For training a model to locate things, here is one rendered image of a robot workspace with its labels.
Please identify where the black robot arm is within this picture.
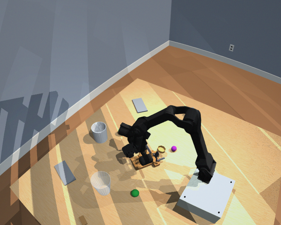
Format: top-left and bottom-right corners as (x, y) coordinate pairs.
(118, 105), (216, 184)

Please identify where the clear plastic cup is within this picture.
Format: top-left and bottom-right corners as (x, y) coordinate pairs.
(90, 171), (111, 196)

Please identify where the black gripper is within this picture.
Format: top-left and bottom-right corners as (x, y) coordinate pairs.
(127, 136), (153, 166)

